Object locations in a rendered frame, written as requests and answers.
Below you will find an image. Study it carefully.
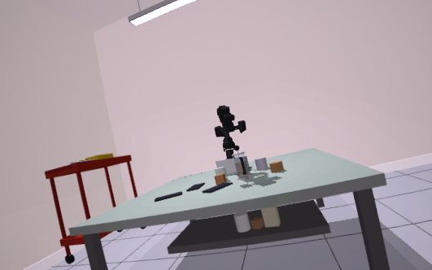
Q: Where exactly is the small brown cube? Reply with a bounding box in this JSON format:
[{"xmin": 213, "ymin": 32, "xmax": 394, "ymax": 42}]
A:
[
  {"xmin": 251, "ymin": 217, "xmax": 264, "ymax": 229},
  {"xmin": 214, "ymin": 173, "xmax": 226, "ymax": 185},
  {"xmin": 269, "ymin": 161, "xmax": 284, "ymax": 173}
]

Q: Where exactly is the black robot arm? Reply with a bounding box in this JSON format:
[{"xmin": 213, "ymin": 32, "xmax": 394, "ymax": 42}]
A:
[{"xmin": 216, "ymin": 105, "xmax": 235, "ymax": 159}]

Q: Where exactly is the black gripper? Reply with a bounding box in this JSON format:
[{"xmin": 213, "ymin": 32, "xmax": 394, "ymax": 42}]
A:
[{"xmin": 215, "ymin": 120, "xmax": 247, "ymax": 137}]

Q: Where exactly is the dark grey shelf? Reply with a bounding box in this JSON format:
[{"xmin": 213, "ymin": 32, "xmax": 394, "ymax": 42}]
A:
[{"xmin": 168, "ymin": 200, "xmax": 330, "ymax": 255}]

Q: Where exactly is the pale grey cylinder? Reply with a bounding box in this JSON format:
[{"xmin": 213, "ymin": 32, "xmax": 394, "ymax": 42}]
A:
[{"xmin": 255, "ymin": 157, "xmax": 268, "ymax": 171}]

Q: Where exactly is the light grey cylinder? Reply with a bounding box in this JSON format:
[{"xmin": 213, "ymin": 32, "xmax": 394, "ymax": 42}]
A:
[{"xmin": 234, "ymin": 211, "xmax": 251, "ymax": 233}]

